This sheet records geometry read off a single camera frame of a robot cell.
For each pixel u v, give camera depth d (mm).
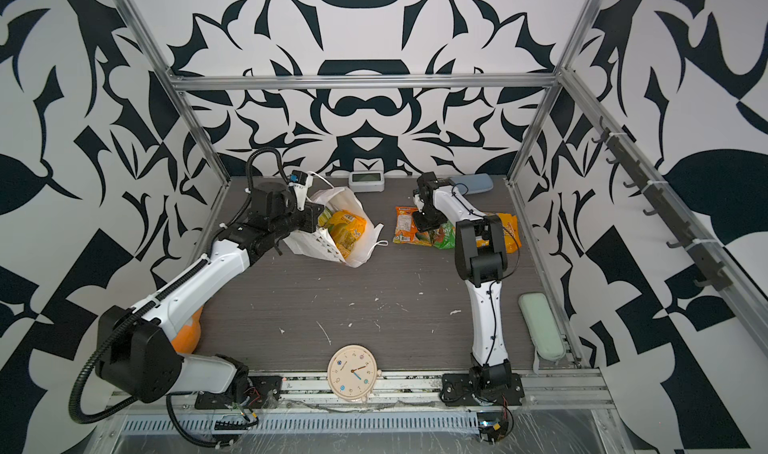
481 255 603
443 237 995
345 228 915
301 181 701
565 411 733
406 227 1019
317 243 818
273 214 621
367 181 1153
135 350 405
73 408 353
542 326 816
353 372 748
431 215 911
